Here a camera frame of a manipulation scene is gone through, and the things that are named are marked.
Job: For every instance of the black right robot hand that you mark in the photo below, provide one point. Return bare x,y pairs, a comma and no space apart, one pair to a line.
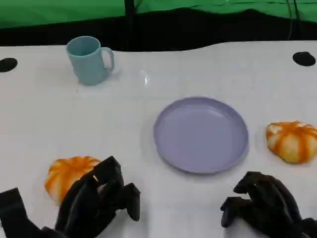
270,203

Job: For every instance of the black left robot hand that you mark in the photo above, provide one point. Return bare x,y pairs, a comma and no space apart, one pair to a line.
81,205

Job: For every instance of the orange and white bread roll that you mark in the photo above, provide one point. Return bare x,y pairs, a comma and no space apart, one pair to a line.
292,141
65,173

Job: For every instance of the lilac plate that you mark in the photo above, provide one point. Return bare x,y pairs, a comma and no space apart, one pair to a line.
200,135

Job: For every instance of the pale green mug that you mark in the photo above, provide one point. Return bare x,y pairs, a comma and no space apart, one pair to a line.
86,64

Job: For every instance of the black table grommet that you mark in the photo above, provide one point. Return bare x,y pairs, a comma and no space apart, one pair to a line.
7,65
304,58

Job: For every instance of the black upright pole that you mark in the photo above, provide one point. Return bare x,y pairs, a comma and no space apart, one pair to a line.
129,24

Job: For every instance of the green cloth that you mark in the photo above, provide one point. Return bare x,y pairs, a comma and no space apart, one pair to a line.
62,11

